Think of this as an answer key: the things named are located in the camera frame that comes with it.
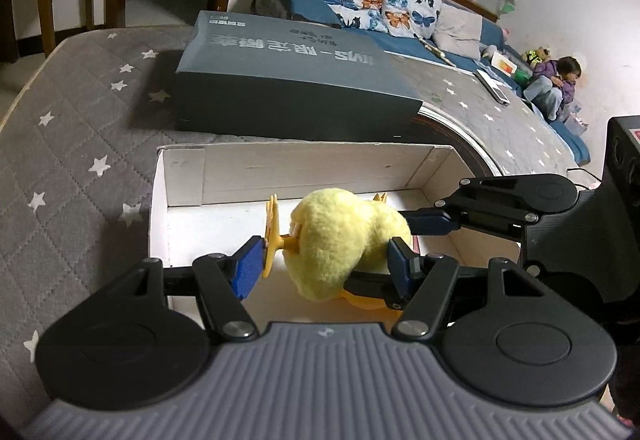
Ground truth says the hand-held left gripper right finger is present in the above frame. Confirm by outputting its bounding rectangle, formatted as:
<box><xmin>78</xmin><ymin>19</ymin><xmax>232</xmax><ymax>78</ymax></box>
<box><xmin>387</xmin><ymin>237</ymin><xmax>545</xmax><ymax>341</ymax></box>

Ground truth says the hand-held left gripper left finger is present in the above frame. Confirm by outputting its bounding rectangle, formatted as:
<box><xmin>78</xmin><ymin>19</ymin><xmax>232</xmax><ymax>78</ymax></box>
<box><xmin>134</xmin><ymin>235</ymin><xmax>265</xmax><ymax>341</ymax></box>

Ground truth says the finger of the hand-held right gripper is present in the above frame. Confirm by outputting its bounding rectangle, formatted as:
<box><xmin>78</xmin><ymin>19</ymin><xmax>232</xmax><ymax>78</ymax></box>
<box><xmin>344</xmin><ymin>272</ymin><xmax>401</xmax><ymax>312</ymax></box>
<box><xmin>399</xmin><ymin>176</ymin><xmax>540</xmax><ymax>242</ymax></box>

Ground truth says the yellow plush duck toy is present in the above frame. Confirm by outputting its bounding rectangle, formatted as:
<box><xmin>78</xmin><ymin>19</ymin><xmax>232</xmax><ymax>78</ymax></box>
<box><xmin>262</xmin><ymin>187</ymin><xmax>417</xmax><ymax>312</ymax></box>

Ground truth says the white cardboard box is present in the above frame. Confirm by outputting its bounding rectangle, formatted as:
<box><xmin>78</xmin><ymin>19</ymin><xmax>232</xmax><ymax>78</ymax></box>
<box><xmin>148</xmin><ymin>143</ymin><xmax>501</xmax><ymax>321</ymax></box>

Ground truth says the thin stick toy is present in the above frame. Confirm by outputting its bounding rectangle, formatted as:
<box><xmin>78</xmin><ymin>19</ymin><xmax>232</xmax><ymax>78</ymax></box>
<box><xmin>415</xmin><ymin>35</ymin><xmax>459</xmax><ymax>69</ymax></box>

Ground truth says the open picture book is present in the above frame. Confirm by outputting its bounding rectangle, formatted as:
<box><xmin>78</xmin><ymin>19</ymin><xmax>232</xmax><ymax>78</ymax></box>
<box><xmin>490</xmin><ymin>51</ymin><xmax>521</xmax><ymax>76</ymax></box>

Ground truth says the dark grey printed box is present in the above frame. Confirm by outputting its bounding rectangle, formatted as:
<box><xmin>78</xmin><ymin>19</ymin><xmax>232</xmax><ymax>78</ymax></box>
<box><xmin>172</xmin><ymin>10</ymin><xmax>425</xmax><ymax>141</ymax></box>

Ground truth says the grey pillow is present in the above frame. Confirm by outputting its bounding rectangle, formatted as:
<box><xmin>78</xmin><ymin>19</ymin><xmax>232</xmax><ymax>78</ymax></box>
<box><xmin>432</xmin><ymin>3</ymin><xmax>484</xmax><ymax>59</ymax></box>

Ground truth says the black cable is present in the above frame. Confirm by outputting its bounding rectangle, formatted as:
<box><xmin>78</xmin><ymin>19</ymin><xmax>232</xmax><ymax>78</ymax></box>
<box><xmin>567</xmin><ymin>167</ymin><xmax>603</xmax><ymax>187</ymax></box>

